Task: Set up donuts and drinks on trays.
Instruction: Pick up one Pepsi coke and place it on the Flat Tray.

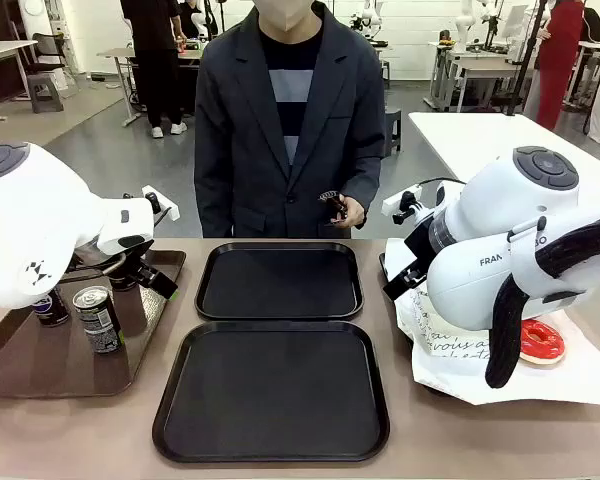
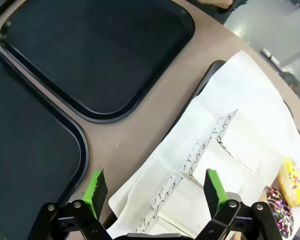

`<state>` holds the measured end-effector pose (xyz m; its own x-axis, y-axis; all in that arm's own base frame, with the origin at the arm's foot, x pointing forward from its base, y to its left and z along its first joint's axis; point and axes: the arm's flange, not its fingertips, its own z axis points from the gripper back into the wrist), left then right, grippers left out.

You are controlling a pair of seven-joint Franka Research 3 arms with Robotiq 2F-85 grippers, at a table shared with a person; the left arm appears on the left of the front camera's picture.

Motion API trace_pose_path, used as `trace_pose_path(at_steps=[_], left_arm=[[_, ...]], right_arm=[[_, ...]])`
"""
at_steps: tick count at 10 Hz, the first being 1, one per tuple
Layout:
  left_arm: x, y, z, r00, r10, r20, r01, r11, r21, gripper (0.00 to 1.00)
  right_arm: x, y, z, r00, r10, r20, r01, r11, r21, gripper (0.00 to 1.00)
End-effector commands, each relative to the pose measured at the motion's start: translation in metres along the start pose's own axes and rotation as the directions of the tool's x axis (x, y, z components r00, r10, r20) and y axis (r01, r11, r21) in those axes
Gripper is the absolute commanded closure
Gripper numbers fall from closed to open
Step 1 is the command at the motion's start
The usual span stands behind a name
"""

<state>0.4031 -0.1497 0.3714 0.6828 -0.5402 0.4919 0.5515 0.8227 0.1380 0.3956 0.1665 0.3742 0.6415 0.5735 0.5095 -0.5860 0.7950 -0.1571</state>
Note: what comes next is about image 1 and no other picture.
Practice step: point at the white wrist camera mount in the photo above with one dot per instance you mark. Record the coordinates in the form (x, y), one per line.
(167, 210)
(397, 200)

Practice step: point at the large white table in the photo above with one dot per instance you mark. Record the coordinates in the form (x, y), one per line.
(480, 140)

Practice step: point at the white desk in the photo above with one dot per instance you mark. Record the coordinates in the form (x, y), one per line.
(0, 50)

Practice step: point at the bystander in black clothes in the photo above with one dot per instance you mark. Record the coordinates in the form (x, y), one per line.
(155, 65)

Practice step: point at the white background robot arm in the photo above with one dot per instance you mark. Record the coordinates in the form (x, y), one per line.
(367, 15)
(464, 25)

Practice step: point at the black office chair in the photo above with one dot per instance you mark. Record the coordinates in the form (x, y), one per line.
(47, 50)

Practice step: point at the black stool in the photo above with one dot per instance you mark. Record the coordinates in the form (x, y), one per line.
(392, 125)

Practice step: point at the person in dark blazer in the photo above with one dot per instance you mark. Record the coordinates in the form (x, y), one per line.
(240, 150)

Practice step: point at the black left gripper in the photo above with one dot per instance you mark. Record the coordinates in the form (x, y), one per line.
(127, 257)

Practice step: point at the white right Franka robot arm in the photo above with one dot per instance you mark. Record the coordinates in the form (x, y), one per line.
(480, 290)

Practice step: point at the beige face mask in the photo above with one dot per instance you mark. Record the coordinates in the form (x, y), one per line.
(282, 12)

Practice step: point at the person's left forearm dark sleeve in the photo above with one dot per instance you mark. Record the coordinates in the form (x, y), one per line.
(367, 180)

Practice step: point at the bystander in red dress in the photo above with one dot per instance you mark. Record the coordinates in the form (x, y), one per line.
(555, 65)

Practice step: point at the cream printed wax paper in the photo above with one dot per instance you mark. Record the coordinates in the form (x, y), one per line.
(450, 345)

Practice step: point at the person's left hand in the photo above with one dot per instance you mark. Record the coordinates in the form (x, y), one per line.
(354, 212)

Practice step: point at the white paper bag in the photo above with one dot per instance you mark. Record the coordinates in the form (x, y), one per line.
(570, 380)

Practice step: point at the red glazed donut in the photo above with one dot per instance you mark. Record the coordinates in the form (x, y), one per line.
(550, 350)

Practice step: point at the black Pepsi zero can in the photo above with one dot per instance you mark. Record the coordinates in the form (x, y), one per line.
(97, 325)
(52, 312)

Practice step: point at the brown wood-pattern plastic tray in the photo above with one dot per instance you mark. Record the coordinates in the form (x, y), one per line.
(55, 360)

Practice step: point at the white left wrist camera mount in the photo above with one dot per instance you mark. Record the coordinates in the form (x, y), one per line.
(167, 210)

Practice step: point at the black tripod stand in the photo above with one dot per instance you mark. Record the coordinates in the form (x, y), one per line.
(526, 50)

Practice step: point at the grey plastic stool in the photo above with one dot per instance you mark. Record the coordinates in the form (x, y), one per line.
(45, 92)

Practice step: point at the white-legged lab table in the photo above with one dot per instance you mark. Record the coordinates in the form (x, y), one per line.
(480, 67)

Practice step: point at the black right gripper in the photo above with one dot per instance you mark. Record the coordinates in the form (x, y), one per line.
(420, 247)

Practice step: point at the person's right forearm dark sleeve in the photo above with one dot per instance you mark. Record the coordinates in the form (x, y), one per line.
(212, 200)

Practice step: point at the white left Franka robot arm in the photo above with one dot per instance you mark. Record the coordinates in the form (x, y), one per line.
(30, 210)

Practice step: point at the black plastic serving tray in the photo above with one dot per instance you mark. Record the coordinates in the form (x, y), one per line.
(270, 390)
(280, 280)

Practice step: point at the grey workbench table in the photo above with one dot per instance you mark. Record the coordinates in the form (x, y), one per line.
(120, 52)

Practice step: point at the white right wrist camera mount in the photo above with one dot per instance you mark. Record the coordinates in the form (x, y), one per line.
(397, 200)

